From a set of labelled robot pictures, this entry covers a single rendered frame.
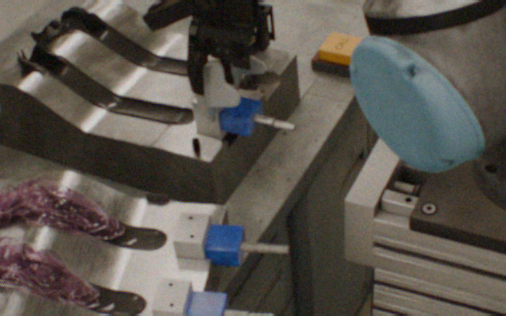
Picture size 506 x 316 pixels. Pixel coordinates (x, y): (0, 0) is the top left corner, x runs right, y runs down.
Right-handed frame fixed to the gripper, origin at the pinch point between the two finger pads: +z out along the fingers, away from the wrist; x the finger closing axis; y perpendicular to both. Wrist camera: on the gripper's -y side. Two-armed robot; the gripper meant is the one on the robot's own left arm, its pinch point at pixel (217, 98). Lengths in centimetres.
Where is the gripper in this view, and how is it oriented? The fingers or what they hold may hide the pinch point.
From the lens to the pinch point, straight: 112.6
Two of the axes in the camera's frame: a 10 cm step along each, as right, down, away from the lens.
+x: 4.5, -6.2, 6.5
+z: 0.8, 7.5, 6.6
